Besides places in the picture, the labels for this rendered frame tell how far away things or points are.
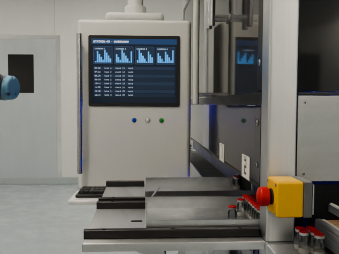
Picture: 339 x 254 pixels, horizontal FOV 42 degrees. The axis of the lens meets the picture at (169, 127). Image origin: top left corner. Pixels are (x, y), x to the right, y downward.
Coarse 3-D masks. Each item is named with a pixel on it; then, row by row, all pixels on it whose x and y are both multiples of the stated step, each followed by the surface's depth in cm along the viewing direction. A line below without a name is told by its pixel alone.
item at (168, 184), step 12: (144, 180) 158; (156, 180) 161; (168, 180) 161; (180, 180) 161; (192, 180) 161; (204, 180) 162; (216, 180) 162; (228, 180) 162; (168, 192) 135; (180, 192) 135; (192, 192) 136; (204, 192) 136; (216, 192) 136; (228, 192) 136; (240, 192) 137; (252, 192) 137
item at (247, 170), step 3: (243, 156) 117; (246, 156) 114; (243, 159) 117; (246, 159) 114; (249, 159) 111; (243, 162) 117; (246, 162) 114; (249, 162) 111; (243, 165) 117; (246, 165) 114; (249, 165) 111; (243, 168) 117; (246, 168) 114; (249, 168) 111; (243, 171) 117; (246, 171) 114; (249, 171) 111; (243, 174) 117; (246, 174) 114; (249, 174) 111; (246, 177) 114; (249, 177) 111; (249, 180) 111
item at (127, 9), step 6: (132, 0) 197; (138, 0) 197; (126, 6) 198; (132, 6) 196; (138, 6) 196; (144, 6) 200; (126, 12) 198; (132, 12) 196; (138, 12) 196; (144, 12) 198
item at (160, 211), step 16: (160, 208) 127; (176, 208) 127; (192, 208) 127; (208, 208) 127; (224, 208) 127; (160, 224) 101; (176, 224) 101; (192, 224) 102; (208, 224) 102; (224, 224) 102; (240, 224) 102; (256, 224) 103
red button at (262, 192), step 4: (260, 188) 89; (264, 188) 89; (268, 188) 89; (256, 192) 91; (260, 192) 89; (264, 192) 88; (268, 192) 88; (256, 196) 90; (260, 196) 88; (264, 196) 88; (268, 196) 88; (260, 200) 88; (264, 200) 88; (268, 200) 88; (260, 204) 89; (264, 204) 88; (268, 204) 89
